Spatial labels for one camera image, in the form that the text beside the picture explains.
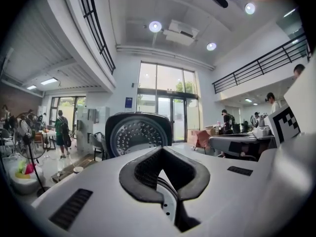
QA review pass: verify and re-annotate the white bean bag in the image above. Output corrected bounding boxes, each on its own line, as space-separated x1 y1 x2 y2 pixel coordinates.
8 157 47 195

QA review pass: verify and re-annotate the pink cloth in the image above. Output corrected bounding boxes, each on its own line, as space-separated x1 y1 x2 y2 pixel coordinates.
190 128 216 150

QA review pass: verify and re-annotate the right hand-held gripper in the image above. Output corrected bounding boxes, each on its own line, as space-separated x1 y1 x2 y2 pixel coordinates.
208 104 302 159

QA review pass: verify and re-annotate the dark purple rice cooker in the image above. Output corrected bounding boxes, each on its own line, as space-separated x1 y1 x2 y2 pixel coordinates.
105 112 173 159

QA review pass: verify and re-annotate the white locker cabinet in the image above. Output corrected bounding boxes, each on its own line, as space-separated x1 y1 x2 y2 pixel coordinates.
76 106 111 156

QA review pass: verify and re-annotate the white ceiling air conditioner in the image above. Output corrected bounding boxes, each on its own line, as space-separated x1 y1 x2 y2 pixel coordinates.
162 19 200 46

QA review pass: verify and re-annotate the black standing fan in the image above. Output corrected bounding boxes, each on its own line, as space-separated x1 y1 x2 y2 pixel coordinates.
11 112 52 198

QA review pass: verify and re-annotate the large glass window wall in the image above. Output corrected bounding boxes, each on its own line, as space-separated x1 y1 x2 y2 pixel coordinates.
136 60 201 144

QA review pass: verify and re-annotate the white steamer tray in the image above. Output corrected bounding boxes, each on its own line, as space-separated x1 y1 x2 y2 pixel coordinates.
156 168 179 224

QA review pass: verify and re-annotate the grey armchair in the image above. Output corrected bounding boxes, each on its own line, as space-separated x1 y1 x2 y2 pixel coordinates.
88 131 110 161

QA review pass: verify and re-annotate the black metal railing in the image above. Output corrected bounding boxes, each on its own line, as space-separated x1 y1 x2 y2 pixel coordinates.
211 32 311 95
77 0 117 75

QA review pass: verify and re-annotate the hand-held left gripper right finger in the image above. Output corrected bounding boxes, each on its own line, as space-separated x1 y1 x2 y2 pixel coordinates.
157 146 275 237

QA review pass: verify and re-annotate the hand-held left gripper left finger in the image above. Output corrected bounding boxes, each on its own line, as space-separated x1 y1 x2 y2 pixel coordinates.
31 146 179 237

